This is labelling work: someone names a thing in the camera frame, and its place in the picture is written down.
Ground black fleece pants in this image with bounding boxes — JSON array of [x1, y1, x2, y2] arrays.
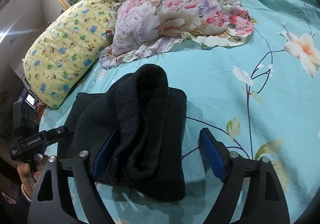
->
[[57, 64, 187, 202]]

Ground person's left hand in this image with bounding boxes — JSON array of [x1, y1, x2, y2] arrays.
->
[[17, 155, 49, 202]]

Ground light blue floral bedsheet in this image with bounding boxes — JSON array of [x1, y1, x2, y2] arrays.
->
[[40, 0, 319, 223]]

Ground yellow cartoon print pillow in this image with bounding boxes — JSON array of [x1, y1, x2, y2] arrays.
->
[[23, 0, 113, 109]]

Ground pink purple floral pillow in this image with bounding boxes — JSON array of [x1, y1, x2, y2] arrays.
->
[[99, 0, 254, 69]]

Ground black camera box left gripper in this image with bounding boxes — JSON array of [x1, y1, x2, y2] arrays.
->
[[12, 100, 39, 140]]

